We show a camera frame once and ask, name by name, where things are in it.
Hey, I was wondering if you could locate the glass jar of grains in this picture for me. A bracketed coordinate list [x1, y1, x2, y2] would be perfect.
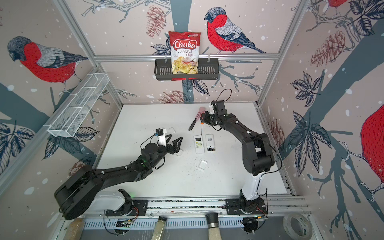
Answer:
[63, 219, 85, 240]

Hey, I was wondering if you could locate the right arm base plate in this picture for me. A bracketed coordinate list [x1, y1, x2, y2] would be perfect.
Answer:
[224, 197, 267, 215]

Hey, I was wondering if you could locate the black-capped grain jar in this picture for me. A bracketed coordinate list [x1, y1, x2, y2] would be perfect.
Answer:
[206, 212, 222, 240]

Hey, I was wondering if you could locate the black wall basket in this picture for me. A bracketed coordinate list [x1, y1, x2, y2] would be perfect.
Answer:
[154, 58, 220, 81]

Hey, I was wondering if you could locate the clear tape roll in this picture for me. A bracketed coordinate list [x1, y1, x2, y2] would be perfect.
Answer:
[283, 213, 313, 240]

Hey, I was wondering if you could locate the white wire mesh shelf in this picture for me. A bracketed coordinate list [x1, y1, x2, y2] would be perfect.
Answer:
[48, 73, 110, 137]

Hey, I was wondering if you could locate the white remote control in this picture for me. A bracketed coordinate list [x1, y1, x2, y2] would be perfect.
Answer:
[194, 136, 205, 154]
[206, 134, 216, 152]

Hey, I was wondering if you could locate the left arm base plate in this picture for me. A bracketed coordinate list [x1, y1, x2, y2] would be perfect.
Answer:
[105, 200, 149, 217]

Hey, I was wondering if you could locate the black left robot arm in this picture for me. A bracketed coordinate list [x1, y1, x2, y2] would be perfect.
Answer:
[54, 135, 183, 220]

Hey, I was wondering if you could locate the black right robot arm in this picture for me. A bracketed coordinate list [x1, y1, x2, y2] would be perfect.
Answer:
[201, 100, 275, 213]

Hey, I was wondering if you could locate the slim seed bottle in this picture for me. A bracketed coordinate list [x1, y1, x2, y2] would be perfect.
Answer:
[151, 216, 167, 240]

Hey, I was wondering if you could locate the Chuba cassava chips bag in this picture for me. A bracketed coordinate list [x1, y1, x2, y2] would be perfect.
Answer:
[169, 31, 201, 75]

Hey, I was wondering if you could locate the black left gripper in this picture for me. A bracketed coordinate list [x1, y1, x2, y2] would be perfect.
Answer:
[150, 133, 183, 168]

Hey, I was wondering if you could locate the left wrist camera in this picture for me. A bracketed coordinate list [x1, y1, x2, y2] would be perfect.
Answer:
[155, 128, 167, 146]

